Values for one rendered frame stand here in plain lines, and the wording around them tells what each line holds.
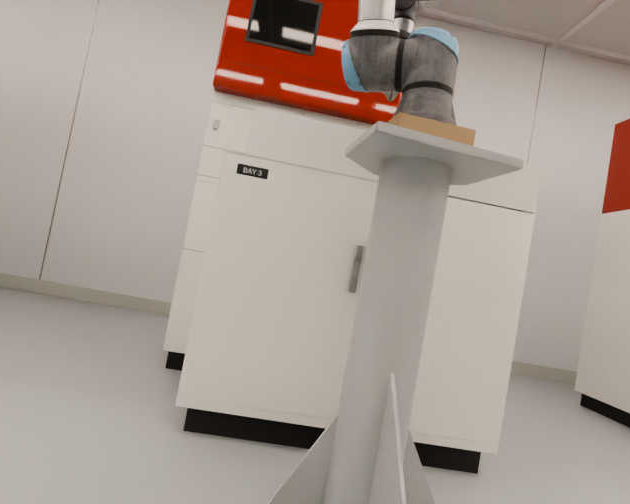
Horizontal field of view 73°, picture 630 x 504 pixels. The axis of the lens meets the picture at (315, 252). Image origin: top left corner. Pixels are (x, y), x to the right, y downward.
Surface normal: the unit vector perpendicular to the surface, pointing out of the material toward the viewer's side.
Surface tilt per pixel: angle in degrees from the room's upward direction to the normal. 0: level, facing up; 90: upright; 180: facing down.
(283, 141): 90
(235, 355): 90
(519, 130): 90
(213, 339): 90
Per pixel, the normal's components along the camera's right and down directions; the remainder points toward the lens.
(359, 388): -0.58, -0.14
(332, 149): 0.09, -0.03
